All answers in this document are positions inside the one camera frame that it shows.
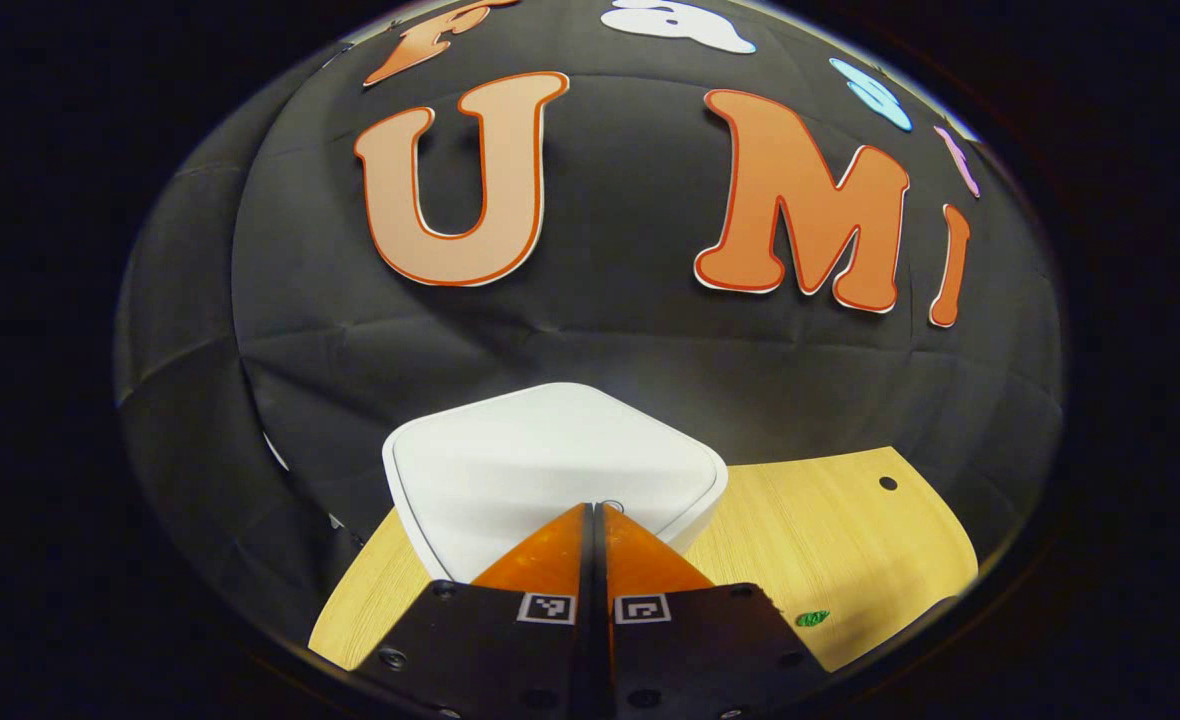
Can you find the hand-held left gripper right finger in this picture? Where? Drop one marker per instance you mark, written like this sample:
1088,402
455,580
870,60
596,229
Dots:
690,660

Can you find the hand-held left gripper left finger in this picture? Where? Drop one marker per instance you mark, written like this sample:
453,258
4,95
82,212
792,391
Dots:
510,660

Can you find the green paper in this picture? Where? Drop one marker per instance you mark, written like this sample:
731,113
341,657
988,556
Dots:
812,618

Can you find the white desktop garbage bin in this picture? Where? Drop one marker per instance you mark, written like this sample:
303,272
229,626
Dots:
550,450

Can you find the black backdrop cloth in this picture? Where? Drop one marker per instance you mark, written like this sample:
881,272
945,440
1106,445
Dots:
630,330

